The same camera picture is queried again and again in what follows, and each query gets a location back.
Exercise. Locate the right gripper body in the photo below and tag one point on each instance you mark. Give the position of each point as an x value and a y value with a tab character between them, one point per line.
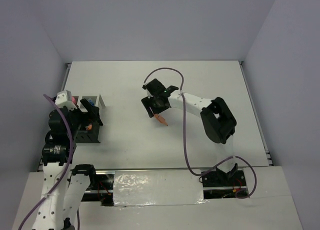
151	101

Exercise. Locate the black mounting rail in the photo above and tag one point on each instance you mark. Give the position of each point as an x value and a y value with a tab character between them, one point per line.
214	186

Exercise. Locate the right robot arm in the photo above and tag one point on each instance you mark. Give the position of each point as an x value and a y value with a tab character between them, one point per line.
217	119

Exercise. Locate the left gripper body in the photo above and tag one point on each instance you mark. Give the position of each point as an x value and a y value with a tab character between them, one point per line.
90	114

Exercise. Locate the orange clear utility knife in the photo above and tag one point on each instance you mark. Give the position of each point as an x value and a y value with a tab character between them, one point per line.
160	119

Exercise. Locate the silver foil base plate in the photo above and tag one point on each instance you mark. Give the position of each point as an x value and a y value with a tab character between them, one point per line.
156	187

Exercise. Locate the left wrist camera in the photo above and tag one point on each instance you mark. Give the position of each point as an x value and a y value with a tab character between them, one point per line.
64	99

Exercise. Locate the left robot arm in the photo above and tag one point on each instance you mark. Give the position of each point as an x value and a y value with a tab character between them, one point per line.
63	184

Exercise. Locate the white slotted container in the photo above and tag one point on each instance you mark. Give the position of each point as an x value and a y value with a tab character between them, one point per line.
95	100

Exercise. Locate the black slotted container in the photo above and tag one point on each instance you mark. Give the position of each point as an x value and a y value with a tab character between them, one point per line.
84	136

